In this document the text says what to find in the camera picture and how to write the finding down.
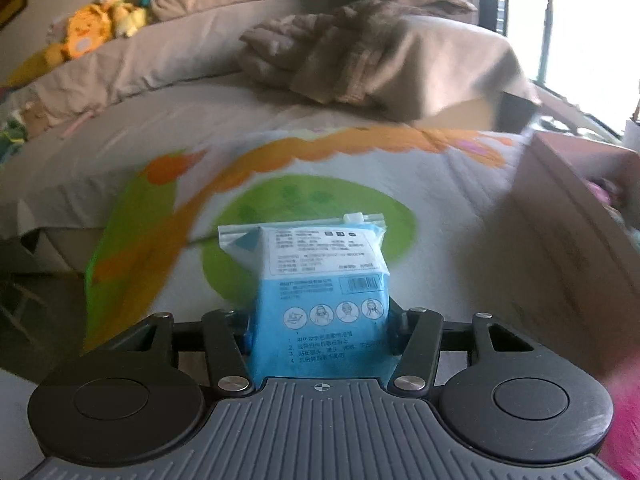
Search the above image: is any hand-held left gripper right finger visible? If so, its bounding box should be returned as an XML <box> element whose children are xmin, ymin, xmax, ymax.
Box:
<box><xmin>389</xmin><ymin>300</ymin><xmax>526</xmax><ymax>396</ymax></box>

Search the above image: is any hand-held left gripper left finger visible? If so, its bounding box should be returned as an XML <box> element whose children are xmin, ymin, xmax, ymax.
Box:
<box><xmin>125</xmin><ymin>310</ymin><xmax>256</xmax><ymax>395</ymax></box>

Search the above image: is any blue face mask packet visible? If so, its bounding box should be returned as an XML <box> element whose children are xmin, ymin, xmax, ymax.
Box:
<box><xmin>218</xmin><ymin>212</ymin><xmax>392</xmax><ymax>381</ymax></box>

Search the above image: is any pink cardboard box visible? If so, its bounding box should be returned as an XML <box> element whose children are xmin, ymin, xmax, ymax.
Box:
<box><xmin>492</xmin><ymin>132</ymin><xmax>640</xmax><ymax>386</ymax></box>

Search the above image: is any printed play mat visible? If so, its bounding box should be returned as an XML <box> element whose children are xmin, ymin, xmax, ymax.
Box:
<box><xmin>82</xmin><ymin>127</ymin><xmax>640</xmax><ymax>386</ymax></box>

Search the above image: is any pink plastic bag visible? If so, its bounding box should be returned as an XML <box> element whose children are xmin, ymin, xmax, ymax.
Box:
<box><xmin>597</xmin><ymin>360</ymin><xmax>640</xmax><ymax>480</ymax></box>

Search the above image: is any pink round toy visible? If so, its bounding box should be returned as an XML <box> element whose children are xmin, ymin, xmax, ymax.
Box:
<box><xmin>587</xmin><ymin>177</ymin><xmax>623</xmax><ymax>208</ymax></box>

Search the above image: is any bed with grey sheet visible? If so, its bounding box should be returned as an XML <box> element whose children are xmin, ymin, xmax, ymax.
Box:
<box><xmin>0</xmin><ymin>0</ymin><xmax>543</xmax><ymax>241</ymax></box>

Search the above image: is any green printed blanket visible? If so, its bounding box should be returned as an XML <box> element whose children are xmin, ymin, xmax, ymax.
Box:
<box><xmin>0</xmin><ymin>107</ymin><xmax>26</xmax><ymax>163</ymax></box>

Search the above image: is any crumpled brown blanket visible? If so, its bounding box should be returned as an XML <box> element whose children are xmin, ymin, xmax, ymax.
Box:
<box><xmin>237</xmin><ymin>0</ymin><xmax>478</xmax><ymax>106</ymax></box>

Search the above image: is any yellow duck plush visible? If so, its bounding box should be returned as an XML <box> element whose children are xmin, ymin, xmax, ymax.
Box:
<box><xmin>5</xmin><ymin>2</ymin><xmax>113</xmax><ymax>86</ymax></box>

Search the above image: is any small yellow green plush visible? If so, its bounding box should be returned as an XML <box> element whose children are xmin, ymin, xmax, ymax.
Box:
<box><xmin>97</xmin><ymin>0</ymin><xmax>151</xmax><ymax>38</ymax></box>

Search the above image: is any black framed window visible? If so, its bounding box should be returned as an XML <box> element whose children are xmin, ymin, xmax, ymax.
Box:
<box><xmin>500</xmin><ymin>0</ymin><xmax>640</xmax><ymax>131</ymax></box>

